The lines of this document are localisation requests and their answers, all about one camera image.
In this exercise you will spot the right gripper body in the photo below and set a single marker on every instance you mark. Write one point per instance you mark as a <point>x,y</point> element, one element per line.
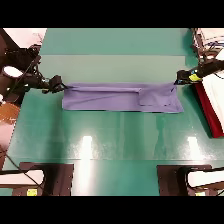
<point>187,76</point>

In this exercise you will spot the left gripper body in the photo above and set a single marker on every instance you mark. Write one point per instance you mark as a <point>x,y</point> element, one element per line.
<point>53,84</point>

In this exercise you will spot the purple shirt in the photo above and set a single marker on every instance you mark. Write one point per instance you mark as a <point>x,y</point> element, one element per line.
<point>116,97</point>

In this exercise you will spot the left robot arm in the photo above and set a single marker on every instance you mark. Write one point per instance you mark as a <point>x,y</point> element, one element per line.
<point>12,71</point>

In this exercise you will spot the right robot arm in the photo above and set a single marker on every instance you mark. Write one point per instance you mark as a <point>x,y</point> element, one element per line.
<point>213,67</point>

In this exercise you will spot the heap of clothes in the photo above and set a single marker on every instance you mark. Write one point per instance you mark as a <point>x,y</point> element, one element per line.
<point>211,36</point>

